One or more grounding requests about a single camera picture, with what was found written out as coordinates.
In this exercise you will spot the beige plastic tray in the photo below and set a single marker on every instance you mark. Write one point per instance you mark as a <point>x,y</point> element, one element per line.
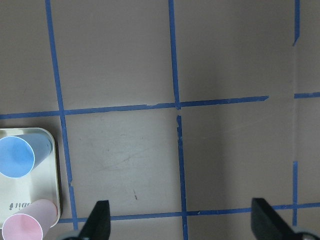
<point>41,183</point>

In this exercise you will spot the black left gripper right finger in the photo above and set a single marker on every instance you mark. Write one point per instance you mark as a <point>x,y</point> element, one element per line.
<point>266,223</point>

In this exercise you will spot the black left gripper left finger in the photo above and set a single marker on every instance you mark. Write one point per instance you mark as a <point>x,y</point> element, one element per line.
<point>98,224</point>

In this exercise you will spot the pink plastic cup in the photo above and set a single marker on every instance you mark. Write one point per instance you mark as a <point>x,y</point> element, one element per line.
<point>32,222</point>

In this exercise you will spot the light blue cup near pink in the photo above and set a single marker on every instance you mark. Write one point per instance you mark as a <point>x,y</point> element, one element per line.
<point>20,154</point>

